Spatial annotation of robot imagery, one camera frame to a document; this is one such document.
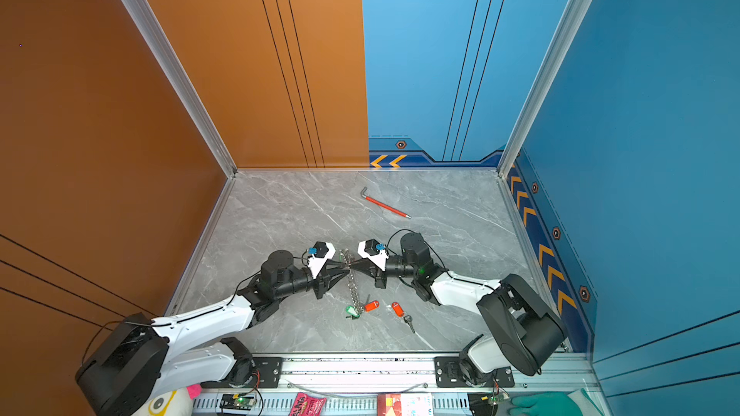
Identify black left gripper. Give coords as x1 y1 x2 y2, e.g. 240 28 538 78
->
274 260 350 302

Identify pink snack packet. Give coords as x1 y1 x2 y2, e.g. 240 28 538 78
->
288 392 328 416

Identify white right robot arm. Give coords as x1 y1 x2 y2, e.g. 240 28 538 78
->
353 231 568 387

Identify aluminium corner post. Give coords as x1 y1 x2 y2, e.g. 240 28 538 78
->
93 0 238 177
497 0 593 179

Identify red white box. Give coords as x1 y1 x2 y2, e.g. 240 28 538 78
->
377 393 434 416

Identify red tagged key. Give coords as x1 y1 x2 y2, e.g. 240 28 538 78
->
391 302 416 334

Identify aluminium front rail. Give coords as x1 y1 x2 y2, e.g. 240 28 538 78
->
190 351 597 394

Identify aluminium corner post right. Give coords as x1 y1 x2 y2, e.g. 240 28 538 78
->
497 0 593 179

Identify pink green plush toy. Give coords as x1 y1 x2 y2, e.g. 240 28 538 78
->
133 384 202 416

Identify green cloth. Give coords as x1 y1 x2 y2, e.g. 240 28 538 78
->
508 393 583 416

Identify green key tag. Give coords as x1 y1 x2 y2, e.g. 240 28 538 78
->
346 305 360 319

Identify aluminium corner post left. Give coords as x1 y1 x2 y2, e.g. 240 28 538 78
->
93 0 238 177

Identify green circuit board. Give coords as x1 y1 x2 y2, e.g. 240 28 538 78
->
219 393 257 412

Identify metal keyring with chain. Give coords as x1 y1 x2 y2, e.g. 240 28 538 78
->
340 248 363 316

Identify red key tag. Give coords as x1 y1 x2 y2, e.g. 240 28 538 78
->
363 300 380 312

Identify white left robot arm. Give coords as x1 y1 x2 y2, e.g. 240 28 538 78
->
75 242 350 415

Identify red handled hex key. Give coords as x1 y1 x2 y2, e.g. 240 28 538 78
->
360 187 412 220

